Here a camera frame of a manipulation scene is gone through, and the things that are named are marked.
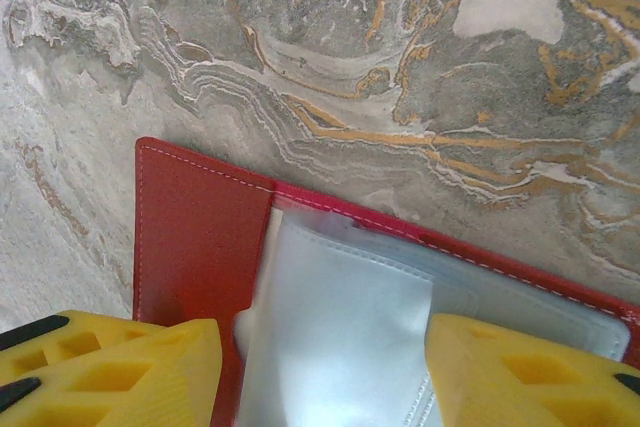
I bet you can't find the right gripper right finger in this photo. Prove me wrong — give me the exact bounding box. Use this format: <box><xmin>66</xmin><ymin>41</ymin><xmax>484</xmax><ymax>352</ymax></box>
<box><xmin>428</xmin><ymin>312</ymin><xmax>640</xmax><ymax>427</ymax></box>

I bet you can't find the red leather card holder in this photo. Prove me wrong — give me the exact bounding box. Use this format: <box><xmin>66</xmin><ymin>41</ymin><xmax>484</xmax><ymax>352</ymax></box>
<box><xmin>132</xmin><ymin>135</ymin><xmax>640</xmax><ymax>427</ymax></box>

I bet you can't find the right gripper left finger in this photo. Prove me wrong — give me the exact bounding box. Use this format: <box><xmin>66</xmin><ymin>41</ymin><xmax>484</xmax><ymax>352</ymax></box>
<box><xmin>0</xmin><ymin>319</ymin><xmax>224</xmax><ymax>427</ymax></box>

